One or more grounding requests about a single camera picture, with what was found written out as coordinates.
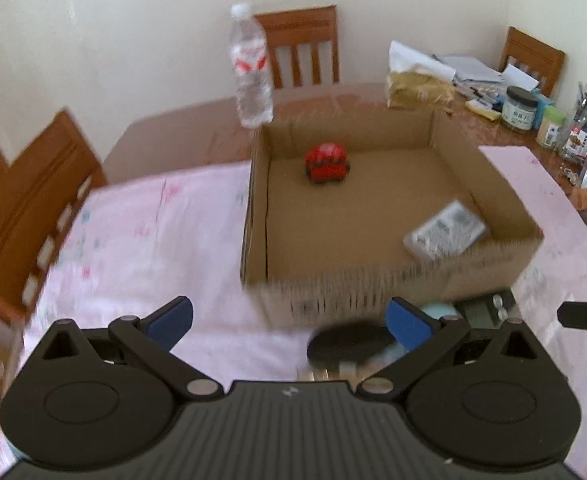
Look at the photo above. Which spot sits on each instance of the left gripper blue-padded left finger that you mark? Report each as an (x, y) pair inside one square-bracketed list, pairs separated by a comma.
[(147, 343)]

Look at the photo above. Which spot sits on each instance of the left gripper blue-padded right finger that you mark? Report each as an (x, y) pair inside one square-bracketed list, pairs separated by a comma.
[(426, 341)]

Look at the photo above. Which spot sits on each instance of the black digital timer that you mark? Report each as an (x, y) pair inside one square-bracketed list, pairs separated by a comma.
[(489, 310)]

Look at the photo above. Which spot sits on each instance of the black oval case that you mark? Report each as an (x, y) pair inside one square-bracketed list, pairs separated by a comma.
[(354, 342)]

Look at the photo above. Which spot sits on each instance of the light blue round case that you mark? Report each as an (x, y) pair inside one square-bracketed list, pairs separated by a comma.
[(436, 312)]

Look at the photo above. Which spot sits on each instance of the pink floral tablecloth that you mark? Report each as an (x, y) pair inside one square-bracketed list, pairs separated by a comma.
[(135, 246)]

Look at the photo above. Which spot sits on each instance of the brown cardboard box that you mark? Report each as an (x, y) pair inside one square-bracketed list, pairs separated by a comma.
[(317, 254)]

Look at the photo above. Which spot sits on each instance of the clear pen holder with pens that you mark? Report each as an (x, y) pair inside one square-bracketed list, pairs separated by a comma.
[(573, 140)]

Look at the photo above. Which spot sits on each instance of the wooden chair at left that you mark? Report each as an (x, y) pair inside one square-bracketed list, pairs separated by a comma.
[(40, 195)]

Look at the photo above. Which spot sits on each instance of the red toy car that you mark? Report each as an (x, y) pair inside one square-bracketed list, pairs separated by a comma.
[(328, 162)]

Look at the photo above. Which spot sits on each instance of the green-lidded spice jar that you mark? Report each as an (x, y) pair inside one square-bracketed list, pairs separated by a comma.
[(550, 128)]

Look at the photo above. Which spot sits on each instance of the dark-lidded glass jar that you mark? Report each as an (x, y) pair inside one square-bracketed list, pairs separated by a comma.
[(519, 108)]

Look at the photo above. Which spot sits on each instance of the yellow sticky note pad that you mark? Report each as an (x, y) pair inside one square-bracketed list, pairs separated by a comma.
[(483, 109)]

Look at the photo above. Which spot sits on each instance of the gold tissue pack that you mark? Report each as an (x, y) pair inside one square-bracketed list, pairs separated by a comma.
[(417, 81)]

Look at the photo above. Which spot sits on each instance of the wooden chair at right corner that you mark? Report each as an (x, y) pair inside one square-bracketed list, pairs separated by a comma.
[(541, 61)]

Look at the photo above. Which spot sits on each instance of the stack of white papers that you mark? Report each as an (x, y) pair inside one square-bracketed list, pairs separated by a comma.
[(469, 70)]

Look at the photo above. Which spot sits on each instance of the clear plastic water bottle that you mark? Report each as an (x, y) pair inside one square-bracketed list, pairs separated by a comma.
[(249, 55)]

